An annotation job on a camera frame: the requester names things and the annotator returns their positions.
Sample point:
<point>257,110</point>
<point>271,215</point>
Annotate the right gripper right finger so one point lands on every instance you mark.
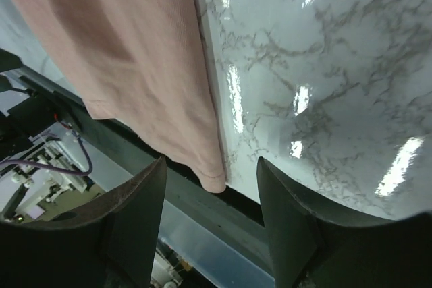
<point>314,241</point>

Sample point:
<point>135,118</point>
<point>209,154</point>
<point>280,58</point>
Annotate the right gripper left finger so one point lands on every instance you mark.
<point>115,233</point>

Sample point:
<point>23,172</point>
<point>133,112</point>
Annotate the pink t shirt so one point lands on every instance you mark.
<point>141,62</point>

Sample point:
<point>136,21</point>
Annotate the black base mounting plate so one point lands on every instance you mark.
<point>51,131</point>

